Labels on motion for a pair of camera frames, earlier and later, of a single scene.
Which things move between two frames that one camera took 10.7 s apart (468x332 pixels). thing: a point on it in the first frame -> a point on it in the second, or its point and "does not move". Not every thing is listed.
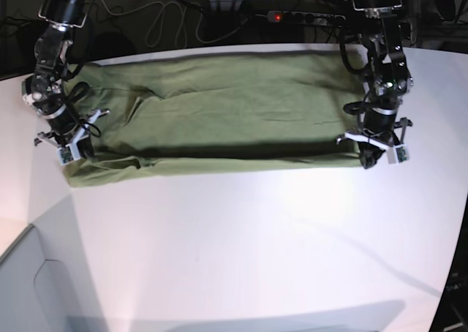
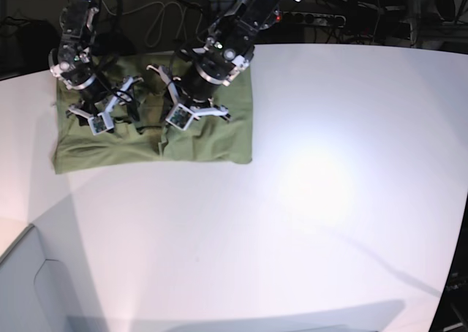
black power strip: (306, 18) does not move
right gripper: (69, 134) -> (132, 107)
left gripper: (378, 130) -> (195, 90)
